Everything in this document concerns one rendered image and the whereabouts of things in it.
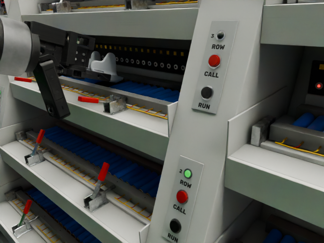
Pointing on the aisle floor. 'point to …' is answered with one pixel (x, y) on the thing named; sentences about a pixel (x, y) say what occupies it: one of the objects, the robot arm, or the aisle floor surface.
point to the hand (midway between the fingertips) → (113, 79)
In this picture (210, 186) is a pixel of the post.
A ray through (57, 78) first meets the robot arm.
